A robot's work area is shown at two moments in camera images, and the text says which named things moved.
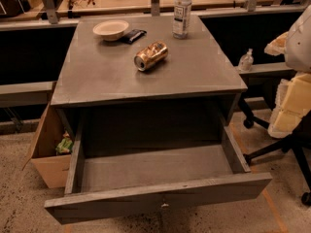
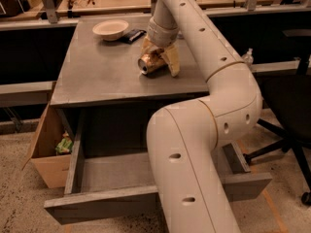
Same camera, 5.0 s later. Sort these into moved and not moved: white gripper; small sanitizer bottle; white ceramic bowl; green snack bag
Moved: white gripper
Not moved: white ceramic bowl; green snack bag; small sanitizer bottle
